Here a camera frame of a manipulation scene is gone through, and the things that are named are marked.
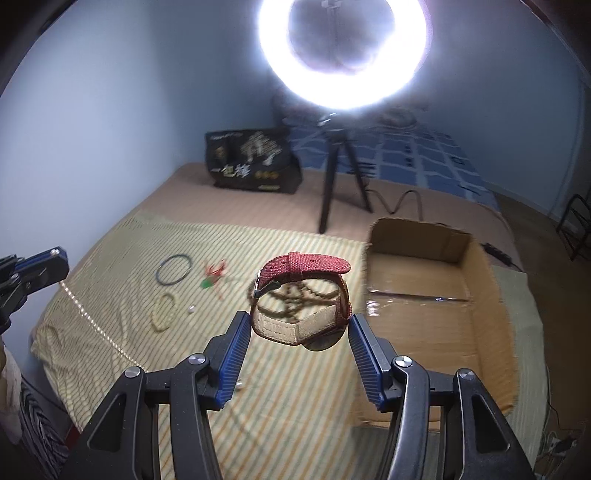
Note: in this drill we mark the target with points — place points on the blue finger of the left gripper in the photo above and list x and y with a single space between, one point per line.
34 273

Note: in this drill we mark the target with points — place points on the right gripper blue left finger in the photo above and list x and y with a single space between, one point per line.
225 354

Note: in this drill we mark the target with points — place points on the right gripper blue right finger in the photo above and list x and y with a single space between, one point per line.
373 362

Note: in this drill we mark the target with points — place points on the red strap wristwatch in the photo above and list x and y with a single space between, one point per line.
301 299

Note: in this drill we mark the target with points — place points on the red string jade pendant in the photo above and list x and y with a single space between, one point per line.
213 275

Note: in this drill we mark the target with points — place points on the dark blue bangle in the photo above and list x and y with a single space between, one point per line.
173 269

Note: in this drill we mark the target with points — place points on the open cardboard box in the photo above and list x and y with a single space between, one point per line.
431 291

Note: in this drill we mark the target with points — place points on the striped yellow cloth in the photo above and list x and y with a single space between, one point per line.
295 415

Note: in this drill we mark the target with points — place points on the black printed shopping bag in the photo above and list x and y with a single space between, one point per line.
253 160

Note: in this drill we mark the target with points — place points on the blue patterned quilt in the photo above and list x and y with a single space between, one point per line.
421 157

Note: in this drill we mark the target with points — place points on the black clothes rack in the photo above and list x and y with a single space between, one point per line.
574 228

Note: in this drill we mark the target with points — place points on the white ring light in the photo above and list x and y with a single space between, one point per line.
397 60

